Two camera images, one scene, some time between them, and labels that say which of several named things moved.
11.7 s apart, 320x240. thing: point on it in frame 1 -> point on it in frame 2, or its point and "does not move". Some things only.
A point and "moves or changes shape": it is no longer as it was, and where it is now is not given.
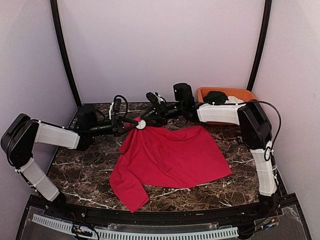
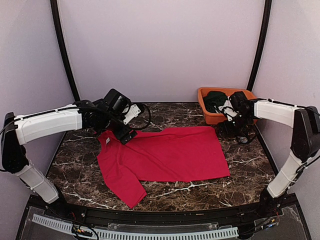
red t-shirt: [163, 158] moves or changes shape
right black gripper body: [164, 111] -> [237, 126]
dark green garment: [217, 97] does not move
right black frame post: [264, 34] does not move
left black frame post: [54, 7] does not move
